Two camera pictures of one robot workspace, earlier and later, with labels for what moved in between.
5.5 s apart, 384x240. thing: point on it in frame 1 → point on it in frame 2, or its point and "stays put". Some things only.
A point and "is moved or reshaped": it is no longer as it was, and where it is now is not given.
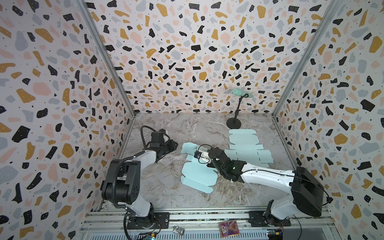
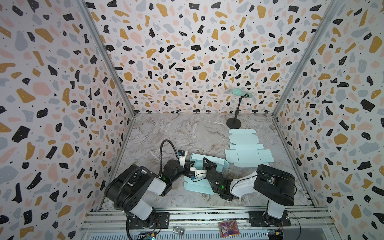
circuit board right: [275, 234] stays put
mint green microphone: [237, 91] stays put
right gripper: [210, 156] → [208, 169]
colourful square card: [229, 228] stays put
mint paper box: [197, 176] is moved or reshaped
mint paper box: [245, 148] stays put
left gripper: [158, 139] → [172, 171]
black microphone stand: [235, 123] stays put
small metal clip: [176, 229] stays put
